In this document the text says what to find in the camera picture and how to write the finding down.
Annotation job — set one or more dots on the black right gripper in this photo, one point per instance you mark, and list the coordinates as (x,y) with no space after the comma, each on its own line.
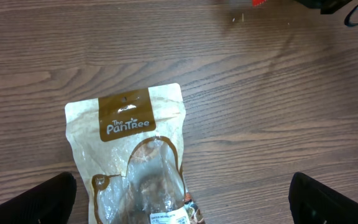
(325,6)

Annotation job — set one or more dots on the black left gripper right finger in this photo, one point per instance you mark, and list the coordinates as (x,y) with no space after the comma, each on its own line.
(312,202)

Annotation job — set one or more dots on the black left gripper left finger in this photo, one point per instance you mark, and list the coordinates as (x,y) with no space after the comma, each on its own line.
(47,203)

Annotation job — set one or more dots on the red white snack packet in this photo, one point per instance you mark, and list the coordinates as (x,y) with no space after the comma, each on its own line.
(256,3)

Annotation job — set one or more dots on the white brown snack bag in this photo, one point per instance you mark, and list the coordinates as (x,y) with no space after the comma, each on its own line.
(128,149)

